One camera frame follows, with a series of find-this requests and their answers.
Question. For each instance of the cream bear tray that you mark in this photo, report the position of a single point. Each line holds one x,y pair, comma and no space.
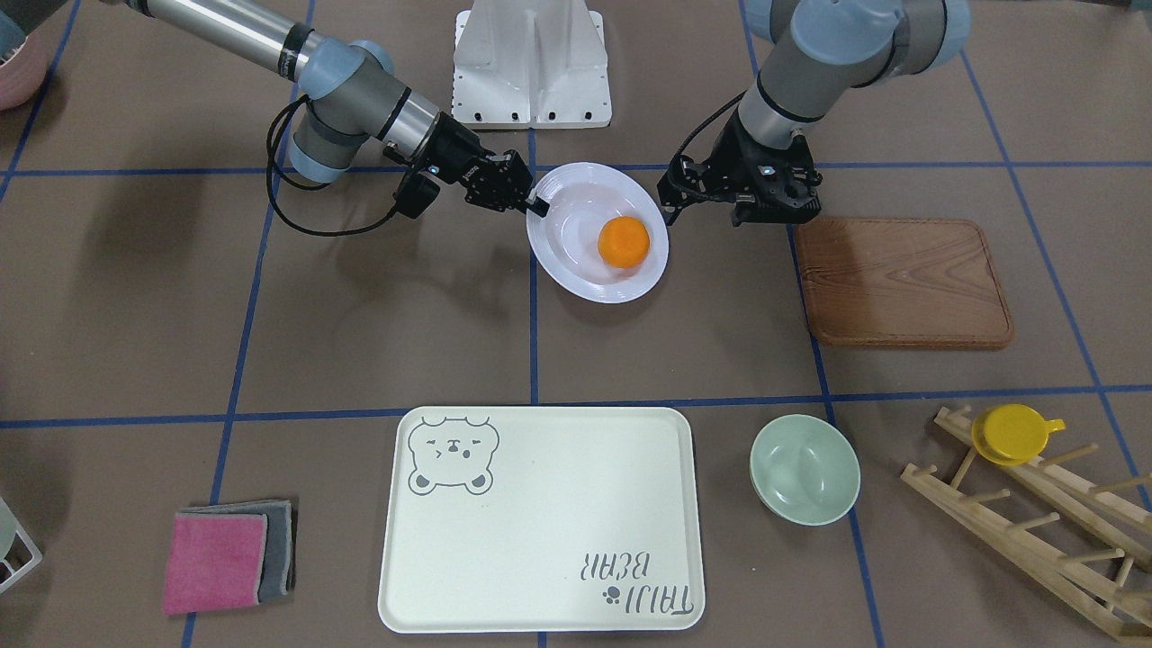
505,519

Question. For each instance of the pink sponge cloth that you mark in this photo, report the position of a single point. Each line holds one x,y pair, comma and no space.
215,562

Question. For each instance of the wooden cutting board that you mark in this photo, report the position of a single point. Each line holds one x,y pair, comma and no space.
901,283

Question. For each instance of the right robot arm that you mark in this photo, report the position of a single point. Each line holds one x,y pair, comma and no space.
348,95

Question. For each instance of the orange fruit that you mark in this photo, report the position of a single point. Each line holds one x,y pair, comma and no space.
624,242

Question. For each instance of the green bowl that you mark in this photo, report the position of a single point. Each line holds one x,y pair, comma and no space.
805,470

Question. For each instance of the white plate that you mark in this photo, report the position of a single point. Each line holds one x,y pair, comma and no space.
583,196

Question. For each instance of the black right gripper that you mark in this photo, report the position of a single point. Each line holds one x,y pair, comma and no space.
458,150

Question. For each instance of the pink bowl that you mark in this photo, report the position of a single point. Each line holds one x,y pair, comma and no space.
23,73

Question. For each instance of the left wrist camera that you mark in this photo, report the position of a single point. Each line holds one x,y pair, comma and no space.
776,187

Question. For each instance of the white cup rack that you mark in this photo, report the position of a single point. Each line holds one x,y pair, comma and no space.
19,554

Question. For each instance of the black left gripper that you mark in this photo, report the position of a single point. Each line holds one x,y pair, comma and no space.
725,153

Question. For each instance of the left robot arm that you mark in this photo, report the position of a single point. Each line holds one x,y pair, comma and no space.
821,49

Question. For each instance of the wooden mug rack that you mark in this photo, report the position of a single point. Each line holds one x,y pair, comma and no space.
1090,547

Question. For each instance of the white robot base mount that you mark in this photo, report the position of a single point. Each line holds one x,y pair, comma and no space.
530,65

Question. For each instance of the yellow mug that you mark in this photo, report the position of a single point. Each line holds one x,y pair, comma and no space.
1012,434

